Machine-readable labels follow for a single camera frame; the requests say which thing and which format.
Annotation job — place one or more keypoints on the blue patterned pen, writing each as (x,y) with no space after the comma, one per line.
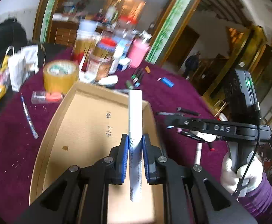
(29,120)

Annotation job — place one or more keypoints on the silver grey pen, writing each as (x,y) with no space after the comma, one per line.
(198,154)

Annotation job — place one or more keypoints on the wooden cabinet counter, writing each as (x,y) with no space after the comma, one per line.
(63,33)

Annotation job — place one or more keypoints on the black marker white band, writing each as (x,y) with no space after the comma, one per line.
(187,111)

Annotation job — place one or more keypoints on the maroon velvet tablecloth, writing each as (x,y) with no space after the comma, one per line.
(18,148)

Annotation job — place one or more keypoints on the green marker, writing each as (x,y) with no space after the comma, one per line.
(129,85)

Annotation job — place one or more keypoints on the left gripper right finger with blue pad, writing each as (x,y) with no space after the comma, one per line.
(190,194)

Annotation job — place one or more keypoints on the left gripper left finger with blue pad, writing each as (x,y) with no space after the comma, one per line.
(81,194)

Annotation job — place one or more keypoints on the pink knitted bottle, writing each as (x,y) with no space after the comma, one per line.
(137,52)

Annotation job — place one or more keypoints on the black marker red cap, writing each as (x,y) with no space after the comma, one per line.
(211,147)

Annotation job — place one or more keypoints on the white gloved right hand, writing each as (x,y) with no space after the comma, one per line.
(230,179)

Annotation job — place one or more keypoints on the cardboard box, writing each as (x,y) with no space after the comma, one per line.
(88,123)

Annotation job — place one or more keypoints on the white ruler strip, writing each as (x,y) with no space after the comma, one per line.
(135,134)

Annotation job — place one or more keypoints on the clear case red items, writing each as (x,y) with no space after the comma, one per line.
(43,97)

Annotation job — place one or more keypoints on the white paper bag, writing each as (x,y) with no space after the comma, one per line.
(21,64)

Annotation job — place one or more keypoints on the chopsticks jar red lid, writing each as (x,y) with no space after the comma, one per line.
(105,48)

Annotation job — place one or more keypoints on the yellow packing tape roll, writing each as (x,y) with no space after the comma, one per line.
(59,76)

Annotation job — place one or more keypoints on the purple sleeve forearm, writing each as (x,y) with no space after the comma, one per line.
(259,201)

